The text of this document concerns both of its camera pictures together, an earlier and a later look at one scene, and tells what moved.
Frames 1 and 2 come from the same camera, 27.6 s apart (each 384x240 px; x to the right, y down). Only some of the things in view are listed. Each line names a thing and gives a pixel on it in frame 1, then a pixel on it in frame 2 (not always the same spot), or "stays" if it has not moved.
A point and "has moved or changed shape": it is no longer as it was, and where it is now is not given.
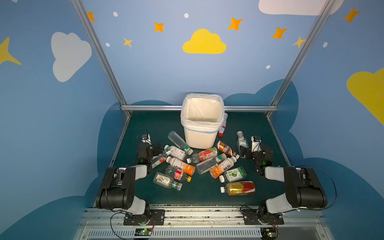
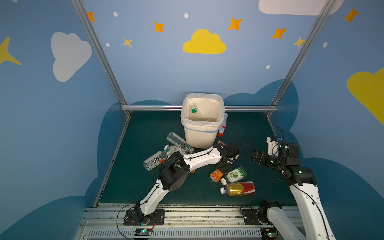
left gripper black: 155,151 → 227,162
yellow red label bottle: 239,188 stays
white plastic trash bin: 202,115 stays
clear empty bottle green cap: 175,138 stays
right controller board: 269,233 stays
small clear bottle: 242,144 → 209,117
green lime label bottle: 234,175 stays
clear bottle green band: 204,167 has moved or changed shape
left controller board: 143,231 stays
